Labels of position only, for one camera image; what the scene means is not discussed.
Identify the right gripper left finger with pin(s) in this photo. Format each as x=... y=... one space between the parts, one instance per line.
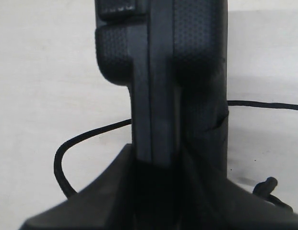
x=105 y=204

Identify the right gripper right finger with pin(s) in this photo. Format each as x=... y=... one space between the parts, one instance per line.
x=232 y=207

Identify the black plastic carrying case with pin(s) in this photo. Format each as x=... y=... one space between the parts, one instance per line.
x=171 y=54

